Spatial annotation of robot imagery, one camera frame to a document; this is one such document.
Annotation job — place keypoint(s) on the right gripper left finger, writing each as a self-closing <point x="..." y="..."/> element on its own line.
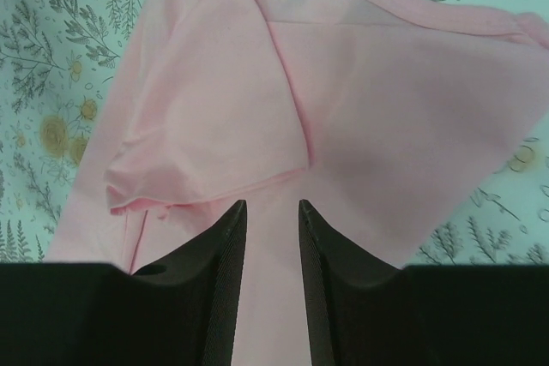
<point x="178" y="310"/>

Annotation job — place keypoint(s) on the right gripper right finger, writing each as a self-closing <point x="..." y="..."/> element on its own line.
<point x="361" y="310"/>

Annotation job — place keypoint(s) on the pink t-shirt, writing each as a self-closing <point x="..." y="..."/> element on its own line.
<point x="384" y="114"/>

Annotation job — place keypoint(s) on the floral patterned table mat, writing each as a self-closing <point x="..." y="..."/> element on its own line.
<point x="57" y="60"/>

